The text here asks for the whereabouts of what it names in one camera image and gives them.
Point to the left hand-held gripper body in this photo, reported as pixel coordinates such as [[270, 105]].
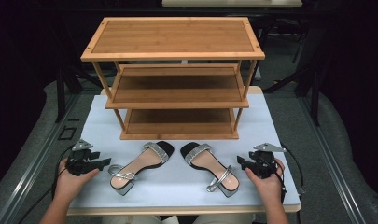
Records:
[[79, 165]]

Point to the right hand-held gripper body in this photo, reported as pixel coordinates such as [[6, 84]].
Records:
[[264, 165]]

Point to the wooden three-tier shoe rack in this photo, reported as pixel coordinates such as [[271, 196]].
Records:
[[174, 37]]

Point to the person's right hand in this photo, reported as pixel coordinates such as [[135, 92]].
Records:
[[270, 188]]

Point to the person's left hand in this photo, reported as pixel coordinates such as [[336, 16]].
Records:
[[68, 186]]

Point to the black square floor socket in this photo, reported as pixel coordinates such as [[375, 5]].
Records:
[[59, 133]]

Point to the white table mat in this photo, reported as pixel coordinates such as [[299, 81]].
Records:
[[183, 186]]

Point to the black metal stand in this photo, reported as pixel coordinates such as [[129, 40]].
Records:
[[60, 93], [315, 93]]

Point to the wooden table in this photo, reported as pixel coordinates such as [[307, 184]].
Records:
[[177, 210]]

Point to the metal floor rail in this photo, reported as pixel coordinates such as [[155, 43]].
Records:
[[34, 168], [333, 168]]

